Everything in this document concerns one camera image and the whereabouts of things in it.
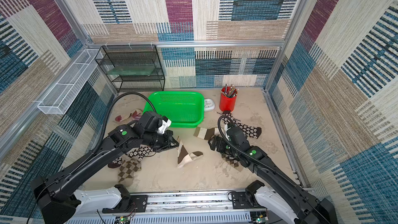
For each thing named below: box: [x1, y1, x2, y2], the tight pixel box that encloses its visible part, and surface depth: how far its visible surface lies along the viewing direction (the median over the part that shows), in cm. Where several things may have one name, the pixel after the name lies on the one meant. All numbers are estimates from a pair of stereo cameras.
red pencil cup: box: [219, 86, 238, 113], surface depth 106 cm
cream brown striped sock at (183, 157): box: [177, 140, 204, 168], surface depth 79 cm
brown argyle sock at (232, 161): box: [221, 153, 245, 173], surface depth 86 cm
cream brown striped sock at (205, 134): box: [193, 126, 221, 140], surface depth 98 cm
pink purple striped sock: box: [115, 109, 142, 122], surface depth 106 cm
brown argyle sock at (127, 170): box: [118, 158, 142, 188], surface depth 83 cm
